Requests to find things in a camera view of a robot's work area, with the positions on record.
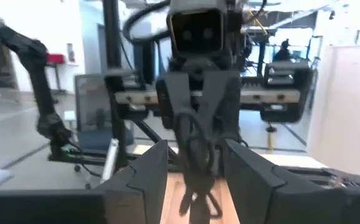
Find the small glass jar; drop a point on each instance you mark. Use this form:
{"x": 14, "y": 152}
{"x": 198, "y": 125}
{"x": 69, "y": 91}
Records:
{"x": 70, "y": 53}

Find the person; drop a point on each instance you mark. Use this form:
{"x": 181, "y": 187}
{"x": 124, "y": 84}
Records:
{"x": 282, "y": 53}

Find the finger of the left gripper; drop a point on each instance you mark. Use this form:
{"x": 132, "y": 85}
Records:
{"x": 173, "y": 96}
{"x": 226, "y": 102}

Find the yellow rod with black knob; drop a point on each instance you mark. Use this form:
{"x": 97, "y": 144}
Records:
{"x": 271, "y": 140}

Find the black aluminium table frame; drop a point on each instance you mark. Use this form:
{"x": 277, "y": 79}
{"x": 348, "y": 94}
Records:
{"x": 111, "y": 46}

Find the silver aluminium bar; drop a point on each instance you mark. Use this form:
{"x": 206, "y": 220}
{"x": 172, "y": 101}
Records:
{"x": 111, "y": 158}

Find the red box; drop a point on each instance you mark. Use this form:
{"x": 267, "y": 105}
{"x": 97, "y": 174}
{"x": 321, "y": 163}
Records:
{"x": 56, "y": 58}

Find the black jointed robot arm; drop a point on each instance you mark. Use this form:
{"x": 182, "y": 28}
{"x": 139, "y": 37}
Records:
{"x": 40, "y": 87}

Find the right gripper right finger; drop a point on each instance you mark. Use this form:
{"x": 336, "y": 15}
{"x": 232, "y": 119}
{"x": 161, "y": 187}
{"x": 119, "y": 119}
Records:
{"x": 254, "y": 193}

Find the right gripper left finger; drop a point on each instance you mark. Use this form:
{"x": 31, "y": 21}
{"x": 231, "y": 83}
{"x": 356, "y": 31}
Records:
{"x": 142, "y": 196}

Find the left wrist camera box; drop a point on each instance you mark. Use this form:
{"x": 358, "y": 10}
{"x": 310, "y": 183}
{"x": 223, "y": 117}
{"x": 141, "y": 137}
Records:
{"x": 197, "y": 34}

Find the white cylinder lamp wooden base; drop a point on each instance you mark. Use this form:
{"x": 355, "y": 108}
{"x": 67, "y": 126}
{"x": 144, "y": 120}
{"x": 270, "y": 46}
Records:
{"x": 348, "y": 109}

